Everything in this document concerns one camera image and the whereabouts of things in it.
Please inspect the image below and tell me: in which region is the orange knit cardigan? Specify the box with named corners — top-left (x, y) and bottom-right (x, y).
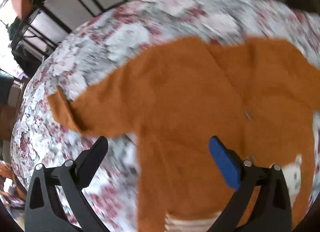
top-left (48, 37), bottom-right (319, 231)

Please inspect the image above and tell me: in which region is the floral bedspread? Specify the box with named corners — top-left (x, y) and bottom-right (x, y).
top-left (10, 0), bottom-right (320, 232)

